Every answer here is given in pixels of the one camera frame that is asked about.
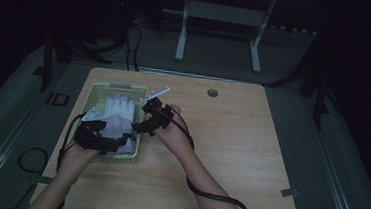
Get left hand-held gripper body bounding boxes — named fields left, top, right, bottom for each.
left=72, top=105, right=121, bottom=156

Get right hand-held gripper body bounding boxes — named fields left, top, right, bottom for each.
left=137, top=84, right=178, bottom=132

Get pale green plastic basket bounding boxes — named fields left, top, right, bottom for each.
left=76, top=79, right=150, bottom=165

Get person's right hand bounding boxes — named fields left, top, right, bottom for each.
left=149, top=103, right=198, bottom=157

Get person's left hand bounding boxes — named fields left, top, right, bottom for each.
left=56, top=141, right=103, bottom=181

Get black tripod stand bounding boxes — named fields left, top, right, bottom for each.
left=261, top=20, right=338, bottom=131
left=33, top=22, right=115, bottom=98

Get grey tape piece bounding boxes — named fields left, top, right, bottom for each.
left=280, top=186, right=301, bottom=199

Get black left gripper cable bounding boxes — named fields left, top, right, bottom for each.
left=55, top=111, right=87, bottom=174

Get black rectangular floor frame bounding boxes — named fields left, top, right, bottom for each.
left=46, top=91, right=71, bottom=107

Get black floor cables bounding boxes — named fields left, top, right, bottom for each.
left=121, top=22, right=145, bottom=73

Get black cable loop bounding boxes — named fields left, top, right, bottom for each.
left=17, top=145, right=51, bottom=176

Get white metal desk frame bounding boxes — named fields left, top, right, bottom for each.
left=172, top=0, right=278, bottom=75

